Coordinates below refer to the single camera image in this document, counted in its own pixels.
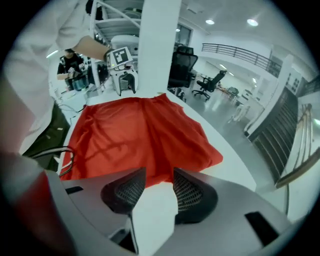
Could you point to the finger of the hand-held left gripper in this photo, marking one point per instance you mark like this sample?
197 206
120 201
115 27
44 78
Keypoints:
116 85
135 82

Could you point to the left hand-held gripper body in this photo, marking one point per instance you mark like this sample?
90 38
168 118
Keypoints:
120 57

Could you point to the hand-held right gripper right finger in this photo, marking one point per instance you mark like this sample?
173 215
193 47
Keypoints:
197 197

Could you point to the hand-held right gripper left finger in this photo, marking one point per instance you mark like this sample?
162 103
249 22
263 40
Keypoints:
120 197

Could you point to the red shirt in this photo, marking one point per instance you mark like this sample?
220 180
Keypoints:
140 135

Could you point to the person's left forearm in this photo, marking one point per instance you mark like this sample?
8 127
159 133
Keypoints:
92 48

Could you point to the black wristwatch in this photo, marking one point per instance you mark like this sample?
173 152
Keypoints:
108 55

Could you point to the white storage box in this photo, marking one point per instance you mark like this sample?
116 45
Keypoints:
120 41

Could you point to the white metal shelf rack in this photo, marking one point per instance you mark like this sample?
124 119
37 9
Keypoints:
100 27

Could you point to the teal black device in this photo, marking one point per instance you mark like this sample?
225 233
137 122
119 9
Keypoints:
80 83

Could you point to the black office chair with headrest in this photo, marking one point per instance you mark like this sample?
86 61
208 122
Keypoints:
210 83

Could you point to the person's green trousers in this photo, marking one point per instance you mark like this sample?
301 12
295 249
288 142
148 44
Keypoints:
50 135

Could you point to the round ceiling light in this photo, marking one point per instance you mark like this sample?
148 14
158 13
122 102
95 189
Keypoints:
210 21
252 22

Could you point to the white ornate dressing table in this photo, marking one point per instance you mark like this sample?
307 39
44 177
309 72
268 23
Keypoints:
255 117

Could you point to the dark wooden staircase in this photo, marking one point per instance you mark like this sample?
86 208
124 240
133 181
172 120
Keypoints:
277 132

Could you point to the black mezzanine railing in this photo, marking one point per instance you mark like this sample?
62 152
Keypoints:
240 53

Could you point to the white mobile machine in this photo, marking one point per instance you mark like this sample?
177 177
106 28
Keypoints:
246 94

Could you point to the wooden stair handrail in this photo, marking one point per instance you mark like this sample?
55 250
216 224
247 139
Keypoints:
305 135

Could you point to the brown wooden newel post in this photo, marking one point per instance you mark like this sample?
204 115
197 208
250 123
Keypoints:
297 172

